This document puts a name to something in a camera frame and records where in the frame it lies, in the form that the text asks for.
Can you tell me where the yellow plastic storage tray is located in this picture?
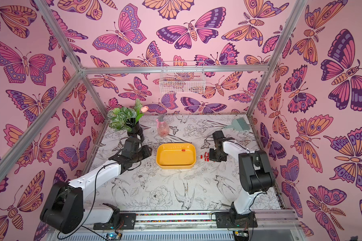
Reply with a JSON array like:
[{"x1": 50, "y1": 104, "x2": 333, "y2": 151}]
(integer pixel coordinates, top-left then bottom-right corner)
[{"x1": 156, "y1": 143, "x2": 197, "y2": 169}]

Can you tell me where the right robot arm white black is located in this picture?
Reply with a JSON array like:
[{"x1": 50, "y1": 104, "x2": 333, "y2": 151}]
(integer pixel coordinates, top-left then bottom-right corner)
[{"x1": 210, "y1": 138, "x2": 275, "y2": 228}]

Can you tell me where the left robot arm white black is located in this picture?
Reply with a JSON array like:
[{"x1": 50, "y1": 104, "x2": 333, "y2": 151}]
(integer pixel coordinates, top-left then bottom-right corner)
[{"x1": 40, "y1": 145, "x2": 152, "y2": 234}]

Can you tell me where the black glossy vase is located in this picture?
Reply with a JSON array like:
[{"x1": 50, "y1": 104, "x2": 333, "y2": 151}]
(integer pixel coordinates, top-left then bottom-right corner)
[{"x1": 127, "y1": 122, "x2": 145, "y2": 142}]

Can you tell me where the green artificial plant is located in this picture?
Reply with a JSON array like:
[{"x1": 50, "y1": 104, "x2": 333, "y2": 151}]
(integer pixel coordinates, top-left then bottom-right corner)
[{"x1": 107, "y1": 99, "x2": 148, "y2": 132}]

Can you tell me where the pink spray bottle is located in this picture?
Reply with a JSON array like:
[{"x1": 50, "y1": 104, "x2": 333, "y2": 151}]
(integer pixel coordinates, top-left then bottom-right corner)
[{"x1": 156, "y1": 116, "x2": 170, "y2": 138}]

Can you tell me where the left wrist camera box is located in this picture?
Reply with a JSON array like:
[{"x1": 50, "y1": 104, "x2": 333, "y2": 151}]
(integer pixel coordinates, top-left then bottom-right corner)
[{"x1": 121, "y1": 137, "x2": 142, "y2": 156}]

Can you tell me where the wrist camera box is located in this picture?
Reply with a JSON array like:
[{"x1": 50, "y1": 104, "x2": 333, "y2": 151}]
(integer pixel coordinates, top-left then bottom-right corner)
[
  {"x1": 212, "y1": 131, "x2": 233, "y2": 144},
  {"x1": 121, "y1": 137, "x2": 142, "y2": 156}
]

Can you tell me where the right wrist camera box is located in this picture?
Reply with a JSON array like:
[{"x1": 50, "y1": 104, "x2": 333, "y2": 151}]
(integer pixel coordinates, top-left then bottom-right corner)
[{"x1": 212, "y1": 131, "x2": 233, "y2": 144}]

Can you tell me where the white wire basket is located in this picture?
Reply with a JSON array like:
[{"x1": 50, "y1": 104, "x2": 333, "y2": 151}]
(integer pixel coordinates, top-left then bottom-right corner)
[{"x1": 158, "y1": 61, "x2": 206, "y2": 94}]

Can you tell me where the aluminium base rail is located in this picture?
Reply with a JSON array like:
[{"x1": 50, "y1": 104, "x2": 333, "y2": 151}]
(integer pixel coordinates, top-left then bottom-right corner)
[{"x1": 52, "y1": 209, "x2": 302, "y2": 233}]

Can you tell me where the aluminium frame top bar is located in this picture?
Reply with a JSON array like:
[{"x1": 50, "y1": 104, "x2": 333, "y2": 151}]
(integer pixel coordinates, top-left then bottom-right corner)
[{"x1": 82, "y1": 65, "x2": 269, "y2": 75}]

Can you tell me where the aluminium frame post left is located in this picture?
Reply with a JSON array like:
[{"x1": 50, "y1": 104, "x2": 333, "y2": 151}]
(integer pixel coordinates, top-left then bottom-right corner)
[{"x1": 35, "y1": 0, "x2": 107, "y2": 118}]

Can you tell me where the aluminium frame post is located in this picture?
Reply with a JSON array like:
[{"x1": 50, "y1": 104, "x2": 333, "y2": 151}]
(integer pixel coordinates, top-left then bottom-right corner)
[
  {"x1": 247, "y1": 0, "x2": 307, "y2": 117},
  {"x1": 35, "y1": 0, "x2": 107, "y2": 118}
]

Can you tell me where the aluminium frame post right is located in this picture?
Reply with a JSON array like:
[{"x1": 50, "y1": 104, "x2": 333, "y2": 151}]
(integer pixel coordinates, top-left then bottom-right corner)
[{"x1": 247, "y1": 0, "x2": 307, "y2": 117}]

